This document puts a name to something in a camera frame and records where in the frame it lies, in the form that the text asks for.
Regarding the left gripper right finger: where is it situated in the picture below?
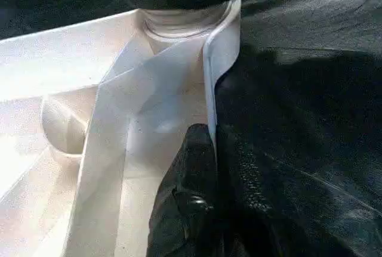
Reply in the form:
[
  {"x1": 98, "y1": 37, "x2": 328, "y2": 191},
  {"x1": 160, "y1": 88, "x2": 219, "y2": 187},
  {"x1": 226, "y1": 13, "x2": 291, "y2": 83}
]
[{"x1": 216, "y1": 125, "x2": 335, "y2": 257}]

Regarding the white plastic table top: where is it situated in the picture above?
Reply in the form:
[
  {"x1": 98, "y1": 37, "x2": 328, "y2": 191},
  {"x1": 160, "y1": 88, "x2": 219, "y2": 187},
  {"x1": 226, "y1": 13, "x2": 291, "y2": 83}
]
[{"x1": 0, "y1": 0, "x2": 242, "y2": 257}]

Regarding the black work mat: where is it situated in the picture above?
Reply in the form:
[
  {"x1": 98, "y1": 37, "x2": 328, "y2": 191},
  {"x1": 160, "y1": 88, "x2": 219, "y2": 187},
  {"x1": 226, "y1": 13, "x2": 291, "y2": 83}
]
[{"x1": 0, "y1": 0, "x2": 382, "y2": 257}]

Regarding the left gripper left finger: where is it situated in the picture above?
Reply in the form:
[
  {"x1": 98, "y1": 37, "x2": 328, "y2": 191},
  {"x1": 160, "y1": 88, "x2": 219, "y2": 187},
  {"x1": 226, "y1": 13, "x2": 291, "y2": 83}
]
[{"x1": 146, "y1": 124, "x2": 218, "y2": 257}]

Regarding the white plastic table leg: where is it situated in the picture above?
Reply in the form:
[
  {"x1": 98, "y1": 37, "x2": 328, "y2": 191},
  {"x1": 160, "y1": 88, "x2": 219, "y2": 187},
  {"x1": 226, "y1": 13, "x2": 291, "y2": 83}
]
[{"x1": 140, "y1": 1, "x2": 233, "y2": 40}]

